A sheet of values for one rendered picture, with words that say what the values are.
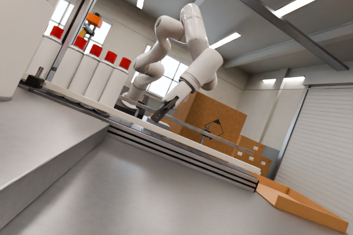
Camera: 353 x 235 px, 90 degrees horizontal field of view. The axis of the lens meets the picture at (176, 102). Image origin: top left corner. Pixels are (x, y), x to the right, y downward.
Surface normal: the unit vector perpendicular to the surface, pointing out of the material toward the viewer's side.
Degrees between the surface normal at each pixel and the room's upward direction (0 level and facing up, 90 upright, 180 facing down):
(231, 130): 90
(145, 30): 90
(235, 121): 90
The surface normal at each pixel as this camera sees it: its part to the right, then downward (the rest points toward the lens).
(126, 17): 0.29, 0.06
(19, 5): 0.64, 0.22
